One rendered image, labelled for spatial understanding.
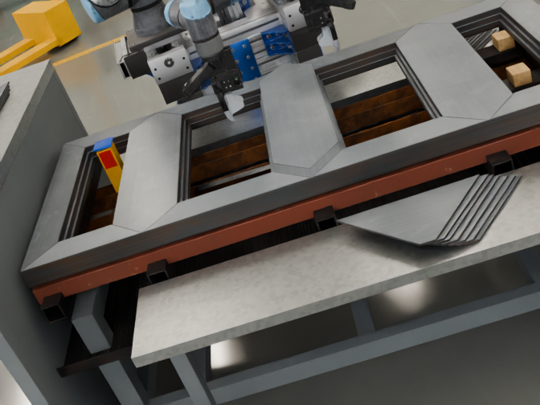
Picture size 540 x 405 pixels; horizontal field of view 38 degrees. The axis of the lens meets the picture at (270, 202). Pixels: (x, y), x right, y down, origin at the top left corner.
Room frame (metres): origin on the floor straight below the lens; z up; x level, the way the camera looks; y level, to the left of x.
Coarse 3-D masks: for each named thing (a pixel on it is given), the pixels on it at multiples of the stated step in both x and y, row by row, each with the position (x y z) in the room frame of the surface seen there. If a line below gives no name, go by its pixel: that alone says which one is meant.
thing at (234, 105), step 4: (224, 96) 2.04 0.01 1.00; (228, 96) 2.04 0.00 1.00; (232, 96) 2.04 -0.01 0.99; (228, 100) 2.04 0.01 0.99; (232, 100) 2.04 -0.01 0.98; (236, 100) 2.04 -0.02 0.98; (240, 100) 2.04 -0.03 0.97; (228, 104) 2.04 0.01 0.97; (232, 104) 2.04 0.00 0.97; (236, 104) 2.04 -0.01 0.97; (240, 104) 2.04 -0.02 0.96; (232, 108) 2.04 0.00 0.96; (236, 108) 2.04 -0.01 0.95; (240, 108) 2.04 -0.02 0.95; (224, 112) 2.04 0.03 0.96; (228, 112) 2.04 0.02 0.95; (232, 112) 2.05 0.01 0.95; (228, 116) 2.04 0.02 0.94; (232, 116) 2.06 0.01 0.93; (232, 120) 2.05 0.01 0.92
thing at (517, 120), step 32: (480, 32) 2.24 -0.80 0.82; (512, 32) 2.12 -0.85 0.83; (352, 64) 2.29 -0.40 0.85; (384, 64) 2.28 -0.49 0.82; (256, 96) 2.33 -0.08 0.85; (192, 128) 2.35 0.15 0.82; (480, 128) 1.63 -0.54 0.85; (512, 128) 1.62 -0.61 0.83; (96, 160) 2.39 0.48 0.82; (320, 160) 1.75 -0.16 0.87; (384, 160) 1.66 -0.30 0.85; (416, 160) 1.65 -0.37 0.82; (288, 192) 1.69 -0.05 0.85; (320, 192) 1.68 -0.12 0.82; (64, 224) 1.94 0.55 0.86; (192, 224) 1.72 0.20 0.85; (224, 224) 1.71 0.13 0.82; (96, 256) 1.74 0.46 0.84
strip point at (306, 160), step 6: (330, 144) 1.80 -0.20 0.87; (312, 150) 1.81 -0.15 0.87; (318, 150) 1.80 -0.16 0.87; (324, 150) 1.78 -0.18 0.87; (294, 156) 1.81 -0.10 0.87; (300, 156) 1.80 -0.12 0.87; (306, 156) 1.79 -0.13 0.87; (312, 156) 1.78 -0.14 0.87; (318, 156) 1.77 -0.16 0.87; (276, 162) 1.82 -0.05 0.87; (282, 162) 1.81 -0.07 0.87; (288, 162) 1.79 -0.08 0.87; (294, 162) 1.78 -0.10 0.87; (300, 162) 1.77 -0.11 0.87; (306, 162) 1.76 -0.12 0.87; (312, 162) 1.75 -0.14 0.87; (306, 168) 1.73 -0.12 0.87
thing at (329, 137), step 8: (312, 136) 1.89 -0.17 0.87; (320, 136) 1.87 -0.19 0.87; (328, 136) 1.85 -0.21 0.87; (336, 136) 1.84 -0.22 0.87; (288, 144) 1.89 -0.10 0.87; (296, 144) 1.88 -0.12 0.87; (304, 144) 1.86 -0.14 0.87; (312, 144) 1.84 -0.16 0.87; (320, 144) 1.83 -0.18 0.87; (328, 144) 1.81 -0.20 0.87; (272, 152) 1.88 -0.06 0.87; (280, 152) 1.86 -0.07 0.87; (288, 152) 1.85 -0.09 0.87; (296, 152) 1.83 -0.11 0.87; (304, 152) 1.82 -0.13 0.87; (272, 160) 1.84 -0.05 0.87
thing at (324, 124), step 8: (320, 120) 1.96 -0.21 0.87; (328, 120) 1.94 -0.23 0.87; (296, 128) 1.97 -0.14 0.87; (304, 128) 1.95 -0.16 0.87; (312, 128) 1.93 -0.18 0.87; (320, 128) 1.91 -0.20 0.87; (328, 128) 1.90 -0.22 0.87; (272, 136) 1.97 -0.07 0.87; (280, 136) 1.96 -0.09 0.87; (288, 136) 1.94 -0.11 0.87; (296, 136) 1.92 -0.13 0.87; (304, 136) 1.90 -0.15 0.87; (272, 144) 1.93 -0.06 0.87; (280, 144) 1.91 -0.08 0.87
